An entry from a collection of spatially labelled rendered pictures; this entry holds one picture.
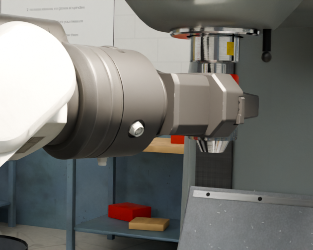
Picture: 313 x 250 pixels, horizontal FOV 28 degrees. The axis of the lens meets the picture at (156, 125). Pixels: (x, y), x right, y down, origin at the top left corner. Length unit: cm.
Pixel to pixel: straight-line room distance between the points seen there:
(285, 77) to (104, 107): 55
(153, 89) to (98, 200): 504
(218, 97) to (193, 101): 2
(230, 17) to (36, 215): 541
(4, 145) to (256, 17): 26
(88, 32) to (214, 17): 500
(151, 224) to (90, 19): 193
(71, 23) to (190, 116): 512
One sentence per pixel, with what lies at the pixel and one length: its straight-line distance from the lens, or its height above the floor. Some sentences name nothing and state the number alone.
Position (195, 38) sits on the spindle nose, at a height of 130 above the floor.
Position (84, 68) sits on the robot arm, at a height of 127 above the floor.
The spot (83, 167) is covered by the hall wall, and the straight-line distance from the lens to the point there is 554.
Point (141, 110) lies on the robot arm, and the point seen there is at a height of 124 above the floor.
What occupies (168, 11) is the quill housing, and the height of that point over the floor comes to 132.
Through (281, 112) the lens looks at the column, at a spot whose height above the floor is 122.
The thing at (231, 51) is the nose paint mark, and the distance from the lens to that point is 58.
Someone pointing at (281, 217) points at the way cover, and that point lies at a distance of 95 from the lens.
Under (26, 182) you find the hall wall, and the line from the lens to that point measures 589.
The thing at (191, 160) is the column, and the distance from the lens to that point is 101.
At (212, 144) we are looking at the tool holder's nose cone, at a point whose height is 120.
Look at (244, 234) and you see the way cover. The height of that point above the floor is 104.
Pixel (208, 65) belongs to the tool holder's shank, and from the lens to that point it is 59.
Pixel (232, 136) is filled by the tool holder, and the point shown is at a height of 121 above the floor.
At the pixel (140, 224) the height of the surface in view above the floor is 27.
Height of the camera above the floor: 125
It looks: 3 degrees down
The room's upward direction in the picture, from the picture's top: 1 degrees clockwise
